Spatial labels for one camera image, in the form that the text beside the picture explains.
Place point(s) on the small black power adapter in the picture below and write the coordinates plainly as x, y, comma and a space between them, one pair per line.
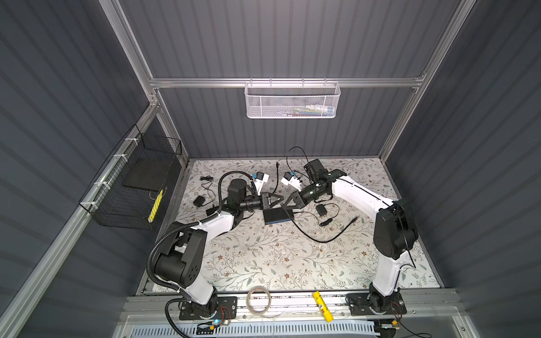
321, 210

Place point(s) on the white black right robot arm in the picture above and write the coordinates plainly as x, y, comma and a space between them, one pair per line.
394, 234

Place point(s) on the black power adapter with prongs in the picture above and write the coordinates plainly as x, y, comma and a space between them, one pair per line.
199, 201

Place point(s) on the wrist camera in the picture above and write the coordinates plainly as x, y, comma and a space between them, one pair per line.
248, 187
312, 172

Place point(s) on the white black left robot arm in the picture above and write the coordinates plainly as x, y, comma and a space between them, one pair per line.
176, 259

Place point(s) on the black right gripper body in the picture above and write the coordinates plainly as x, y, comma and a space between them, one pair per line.
309, 193

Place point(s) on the black wire mesh basket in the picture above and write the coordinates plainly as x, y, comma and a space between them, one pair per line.
122, 195

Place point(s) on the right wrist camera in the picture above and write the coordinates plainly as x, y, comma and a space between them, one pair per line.
312, 172

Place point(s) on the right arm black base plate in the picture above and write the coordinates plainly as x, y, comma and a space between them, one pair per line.
374, 304

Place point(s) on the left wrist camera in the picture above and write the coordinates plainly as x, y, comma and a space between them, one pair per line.
248, 187

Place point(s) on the white wire mesh basket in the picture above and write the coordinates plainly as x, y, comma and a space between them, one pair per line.
292, 99

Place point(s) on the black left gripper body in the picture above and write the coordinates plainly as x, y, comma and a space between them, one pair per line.
253, 203

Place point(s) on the yellow marker in black basket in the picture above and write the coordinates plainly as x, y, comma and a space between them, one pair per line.
155, 207

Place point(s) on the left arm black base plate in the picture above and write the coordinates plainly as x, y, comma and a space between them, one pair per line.
218, 308

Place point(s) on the yellow glue stick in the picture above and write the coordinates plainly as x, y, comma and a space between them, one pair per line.
323, 307

